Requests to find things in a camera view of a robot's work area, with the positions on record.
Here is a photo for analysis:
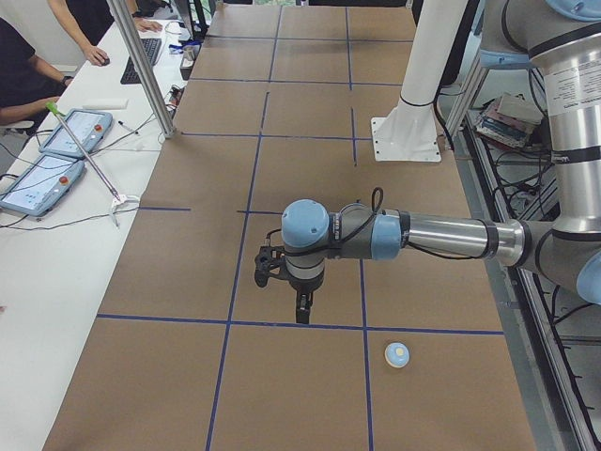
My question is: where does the person in black shirt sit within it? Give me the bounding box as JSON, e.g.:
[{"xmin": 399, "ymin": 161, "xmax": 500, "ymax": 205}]
[{"xmin": 1, "ymin": 19, "xmax": 72, "ymax": 132}]

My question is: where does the blue white round bell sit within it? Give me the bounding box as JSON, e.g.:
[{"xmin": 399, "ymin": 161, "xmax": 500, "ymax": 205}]
[{"xmin": 384, "ymin": 342, "xmax": 410, "ymax": 368}]

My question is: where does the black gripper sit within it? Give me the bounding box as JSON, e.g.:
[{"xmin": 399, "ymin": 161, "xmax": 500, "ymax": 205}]
[{"xmin": 289, "ymin": 276, "xmax": 323, "ymax": 324}]

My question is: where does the white pedestal column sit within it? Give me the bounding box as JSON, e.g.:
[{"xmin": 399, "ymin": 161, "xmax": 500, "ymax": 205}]
[{"xmin": 371, "ymin": 0, "xmax": 478, "ymax": 163}]

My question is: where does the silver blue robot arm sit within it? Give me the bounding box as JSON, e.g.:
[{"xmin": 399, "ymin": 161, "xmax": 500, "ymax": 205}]
[{"xmin": 254, "ymin": 1, "xmax": 600, "ymax": 323}]

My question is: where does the upper teach pendant tablet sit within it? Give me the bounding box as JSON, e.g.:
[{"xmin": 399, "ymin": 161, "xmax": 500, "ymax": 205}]
[{"xmin": 39, "ymin": 109, "xmax": 113, "ymax": 158}]

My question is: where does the teach pendant tablet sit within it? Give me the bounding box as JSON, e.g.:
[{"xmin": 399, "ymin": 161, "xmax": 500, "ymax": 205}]
[
  {"xmin": 1, "ymin": 153, "xmax": 85, "ymax": 217},
  {"xmin": 39, "ymin": 109, "xmax": 113, "ymax": 158}
]

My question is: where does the long metal grabber stick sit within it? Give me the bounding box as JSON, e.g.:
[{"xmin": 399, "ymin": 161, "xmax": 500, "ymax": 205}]
[{"xmin": 45, "ymin": 101, "xmax": 141, "ymax": 227}]

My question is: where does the standing person at keyboard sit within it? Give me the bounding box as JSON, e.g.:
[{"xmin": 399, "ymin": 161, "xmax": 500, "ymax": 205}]
[{"xmin": 46, "ymin": 0, "xmax": 163, "ymax": 67}]

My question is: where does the lower teach pendant tablet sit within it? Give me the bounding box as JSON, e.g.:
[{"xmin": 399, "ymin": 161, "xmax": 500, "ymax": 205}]
[{"xmin": 1, "ymin": 153, "xmax": 85, "ymax": 217}]

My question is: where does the black keyboard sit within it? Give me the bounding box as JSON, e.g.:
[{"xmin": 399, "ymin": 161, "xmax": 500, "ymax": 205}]
[{"xmin": 119, "ymin": 37, "xmax": 163, "ymax": 86}]

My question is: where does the stack of books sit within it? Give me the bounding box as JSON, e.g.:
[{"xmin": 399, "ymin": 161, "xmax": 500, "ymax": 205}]
[{"xmin": 475, "ymin": 94, "xmax": 544, "ymax": 148}]

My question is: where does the aluminium frame post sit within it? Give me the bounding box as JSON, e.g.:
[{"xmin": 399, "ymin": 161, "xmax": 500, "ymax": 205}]
[{"xmin": 107, "ymin": 0, "xmax": 176, "ymax": 139}]

